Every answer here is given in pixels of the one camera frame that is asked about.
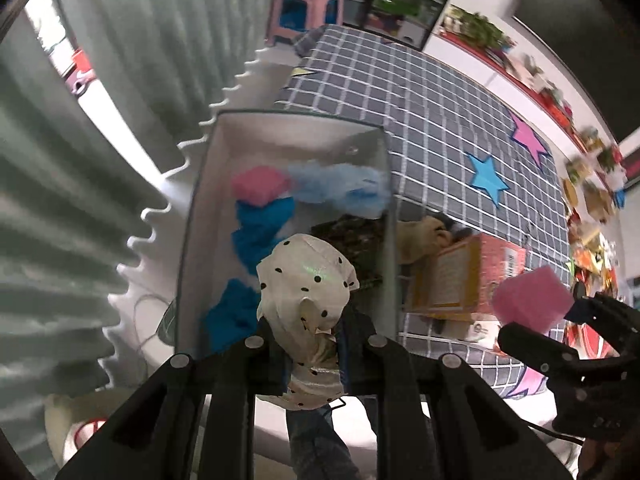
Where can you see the grey fabric storage box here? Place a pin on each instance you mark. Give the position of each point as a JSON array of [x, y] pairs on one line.
[[215, 160]]

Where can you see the dark glass cabinet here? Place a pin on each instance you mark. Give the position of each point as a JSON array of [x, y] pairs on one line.
[[390, 0]]

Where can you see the leopard print cloth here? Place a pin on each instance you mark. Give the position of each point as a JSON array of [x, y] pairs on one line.
[[357, 240]]

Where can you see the pink plastic stool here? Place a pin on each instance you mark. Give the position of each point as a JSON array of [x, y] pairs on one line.
[[305, 12]]

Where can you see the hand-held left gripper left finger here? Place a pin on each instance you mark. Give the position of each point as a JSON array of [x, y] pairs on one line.
[[270, 360]]

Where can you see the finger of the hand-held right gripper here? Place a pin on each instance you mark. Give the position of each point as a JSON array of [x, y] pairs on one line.
[[535, 347], [605, 317]]

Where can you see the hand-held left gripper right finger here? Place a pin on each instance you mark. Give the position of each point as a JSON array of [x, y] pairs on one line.
[[355, 355]]

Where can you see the light blue mesh cloth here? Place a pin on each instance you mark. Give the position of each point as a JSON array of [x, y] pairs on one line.
[[340, 187]]

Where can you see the white scalloped bed sheet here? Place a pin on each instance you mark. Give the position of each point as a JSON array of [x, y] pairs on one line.
[[165, 220]]

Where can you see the pale green curtain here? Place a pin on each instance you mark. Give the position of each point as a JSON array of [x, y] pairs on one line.
[[100, 135]]

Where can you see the person's jeans leg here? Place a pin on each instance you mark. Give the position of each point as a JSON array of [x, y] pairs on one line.
[[320, 445]]

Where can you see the row of shelf clutter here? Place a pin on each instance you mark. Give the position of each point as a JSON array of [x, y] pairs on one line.
[[575, 150]]

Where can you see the cream polka dot cloth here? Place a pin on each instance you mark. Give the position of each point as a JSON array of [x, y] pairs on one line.
[[305, 285]]

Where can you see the grey plaid star blanket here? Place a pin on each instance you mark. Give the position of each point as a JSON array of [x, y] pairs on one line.
[[425, 110]]

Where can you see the pink sponge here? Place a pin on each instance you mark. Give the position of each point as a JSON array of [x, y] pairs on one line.
[[260, 185], [532, 297]]

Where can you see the white round appliance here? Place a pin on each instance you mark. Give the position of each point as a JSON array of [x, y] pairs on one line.
[[75, 430]]

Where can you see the tan cloth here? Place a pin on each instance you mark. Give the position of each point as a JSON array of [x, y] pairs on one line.
[[420, 237]]

